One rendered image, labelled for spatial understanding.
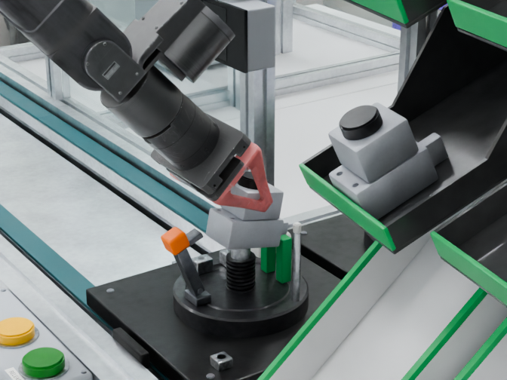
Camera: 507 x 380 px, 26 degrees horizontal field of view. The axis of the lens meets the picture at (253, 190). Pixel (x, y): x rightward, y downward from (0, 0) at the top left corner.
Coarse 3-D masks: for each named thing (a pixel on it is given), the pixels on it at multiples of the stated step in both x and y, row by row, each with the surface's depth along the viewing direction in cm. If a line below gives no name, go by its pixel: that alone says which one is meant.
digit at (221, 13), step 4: (204, 4) 125; (208, 4) 124; (212, 4) 123; (212, 8) 123; (216, 8) 123; (220, 8) 122; (224, 8) 121; (216, 12) 123; (220, 12) 122; (224, 12) 122; (220, 16) 122; (224, 16) 122; (224, 20) 122; (224, 48) 123; (224, 52) 123; (220, 56) 124; (224, 56) 124
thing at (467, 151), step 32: (448, 32) 87; (416, 64) 86; (448, 64) 88; (480, 64) 89; (416, 96) 87; (448, 96) 89; (480, 96) 87; (416, 128) 87; (448, 128) 85; (480, 128) 83; (320, 160) 86; (448, 160) 82; (480, 160) 80; (320, 192) 84; (448, 192) 76; (480, 192) 77; (384, 224) 79; (416, 224) 76
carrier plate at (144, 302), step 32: (256, 256) 124; (96, 288) 117; (128, 288) 117; (160, 288) 117; (320, 288) 117; (128, 320) 111; (160, 320) 111; (160, 352) 105; (192, 352) 105; (256, 352) 105
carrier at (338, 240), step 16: (320, 224) 132; (336, 224) 132; (352, 224) 132; (304, 240) 128; (320, 240) 128; (336, 240) 128; (352, 240) 128; (368, 240) 125; (304, 256) 127; (320, 256) 124; (336, 256) 124; (352, 256) 124; (336, 272) 122
